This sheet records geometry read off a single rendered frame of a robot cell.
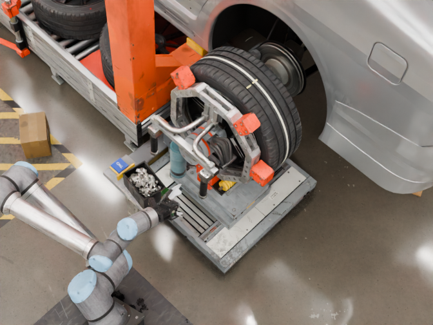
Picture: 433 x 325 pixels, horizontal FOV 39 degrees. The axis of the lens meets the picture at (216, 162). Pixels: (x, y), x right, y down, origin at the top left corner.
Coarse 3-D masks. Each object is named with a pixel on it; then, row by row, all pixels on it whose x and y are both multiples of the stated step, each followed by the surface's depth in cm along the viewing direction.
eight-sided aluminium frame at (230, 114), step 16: (176, 96) 293; (192, 96) 282; (208, 96) 275; (176, 112) 305; (224, 112) 270; (240, 144) 277; (256, 144) 278; (256, 160) 283; (224, 176) 309; (240, 176) 297
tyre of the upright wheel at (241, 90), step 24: (216, 48) 297; (192, 72) 286; (216, 72) 277; (240, 72) 276; (264, 72) 277; (240, 96) 270; (264, 96) 273; (288, 96) 280; (264, 120) 272; (288, 120) 280; (264, 144) 278; (240, 168) 311
